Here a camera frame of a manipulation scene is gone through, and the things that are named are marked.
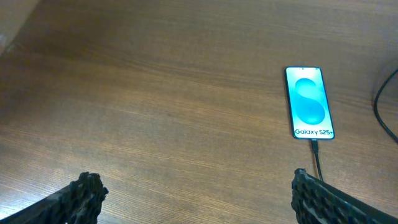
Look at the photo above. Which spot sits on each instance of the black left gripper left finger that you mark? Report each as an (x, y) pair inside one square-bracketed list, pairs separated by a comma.
[(79, 202)]

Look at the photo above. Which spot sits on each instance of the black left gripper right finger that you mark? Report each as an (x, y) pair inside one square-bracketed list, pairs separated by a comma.
[(314, 201)]

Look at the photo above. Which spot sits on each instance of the blue Galaxy smartphone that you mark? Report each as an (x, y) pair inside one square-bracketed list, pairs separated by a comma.
[(309, 109)]

